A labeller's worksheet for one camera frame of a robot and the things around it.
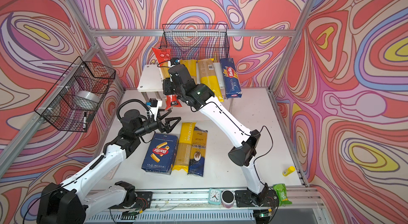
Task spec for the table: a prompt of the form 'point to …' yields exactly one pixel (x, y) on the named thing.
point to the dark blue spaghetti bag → (196, 165)
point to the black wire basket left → (73, 102)
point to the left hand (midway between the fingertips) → (176, 115)
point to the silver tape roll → (86, 100)
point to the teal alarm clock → (214, 196)
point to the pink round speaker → (228, 198)
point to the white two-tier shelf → (150, 78)
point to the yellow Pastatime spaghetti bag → (184, 146)
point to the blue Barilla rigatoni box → (162, 155)
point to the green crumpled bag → (281, 189)
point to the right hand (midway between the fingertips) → (169, 84)
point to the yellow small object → (290, 170)
